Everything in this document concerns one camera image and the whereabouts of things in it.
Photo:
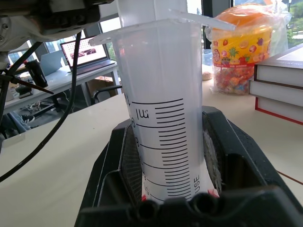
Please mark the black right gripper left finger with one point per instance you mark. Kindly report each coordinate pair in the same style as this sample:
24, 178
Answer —
111, 165

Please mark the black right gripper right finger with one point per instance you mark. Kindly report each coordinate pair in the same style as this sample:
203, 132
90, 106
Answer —
239, 151

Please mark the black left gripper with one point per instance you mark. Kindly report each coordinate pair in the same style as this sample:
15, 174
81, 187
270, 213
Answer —
73, 16

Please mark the large translucent plastic syringe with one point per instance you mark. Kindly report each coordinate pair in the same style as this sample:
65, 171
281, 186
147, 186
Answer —
165, 71

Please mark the open laptop with lit screen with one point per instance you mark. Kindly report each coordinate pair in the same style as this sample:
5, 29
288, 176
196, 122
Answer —
90, 50

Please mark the silver closed-back laptop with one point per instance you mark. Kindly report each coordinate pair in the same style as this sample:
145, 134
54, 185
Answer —
50, 63

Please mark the red-edged thick book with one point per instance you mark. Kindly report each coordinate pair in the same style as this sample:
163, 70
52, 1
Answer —
279, 110

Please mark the black zip tie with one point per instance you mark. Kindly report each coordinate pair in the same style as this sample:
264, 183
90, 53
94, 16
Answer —
26, 56

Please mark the white office desk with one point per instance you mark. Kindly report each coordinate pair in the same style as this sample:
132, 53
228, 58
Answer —
61, 81

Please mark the thick dark-covered book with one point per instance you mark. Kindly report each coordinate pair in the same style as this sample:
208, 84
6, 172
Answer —
281, 68
277, 91

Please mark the brown cardboard box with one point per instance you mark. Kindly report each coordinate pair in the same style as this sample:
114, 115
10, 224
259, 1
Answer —
99, 84

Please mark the black office chair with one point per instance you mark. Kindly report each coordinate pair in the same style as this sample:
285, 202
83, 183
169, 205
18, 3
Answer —
106, 91

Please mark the dark red zip tie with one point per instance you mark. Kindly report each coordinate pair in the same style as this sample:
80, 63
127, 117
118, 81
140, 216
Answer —
30, 85

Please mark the small bowl of snacks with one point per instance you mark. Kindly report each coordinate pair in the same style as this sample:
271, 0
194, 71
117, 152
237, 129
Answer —
206, 75

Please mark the person's leg with sneaker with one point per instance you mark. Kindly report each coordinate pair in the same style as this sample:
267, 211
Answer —
22, 119

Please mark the small white box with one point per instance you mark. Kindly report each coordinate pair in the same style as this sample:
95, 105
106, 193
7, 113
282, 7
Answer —
13, 140

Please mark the orange lidded candy jar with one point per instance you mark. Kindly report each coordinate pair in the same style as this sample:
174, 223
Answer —
239, 49

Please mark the candy jar with orange lid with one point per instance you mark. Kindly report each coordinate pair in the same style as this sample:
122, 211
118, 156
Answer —
280, 28

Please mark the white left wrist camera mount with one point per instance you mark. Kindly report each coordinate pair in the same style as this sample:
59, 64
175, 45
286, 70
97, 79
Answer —
14, 33

